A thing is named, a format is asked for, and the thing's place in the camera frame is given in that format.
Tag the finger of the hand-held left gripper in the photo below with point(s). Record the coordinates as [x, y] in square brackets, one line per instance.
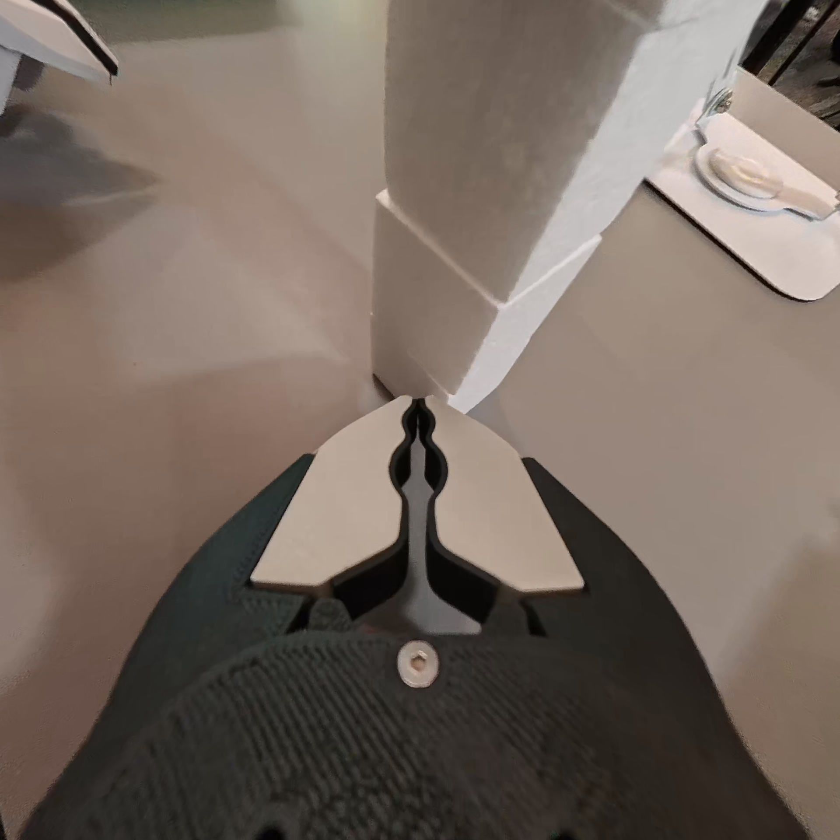
[52, 33]

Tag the grey desk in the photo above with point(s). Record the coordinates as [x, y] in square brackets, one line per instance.
[164, 295]

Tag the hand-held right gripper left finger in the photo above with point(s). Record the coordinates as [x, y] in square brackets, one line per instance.
[341, 518]

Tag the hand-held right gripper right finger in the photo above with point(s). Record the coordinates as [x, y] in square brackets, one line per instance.
[499, 525]

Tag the silver document stand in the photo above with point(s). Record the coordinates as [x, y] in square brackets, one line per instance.
[754, 229]

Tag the white foam cube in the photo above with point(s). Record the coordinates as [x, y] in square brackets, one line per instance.
[499, 131]

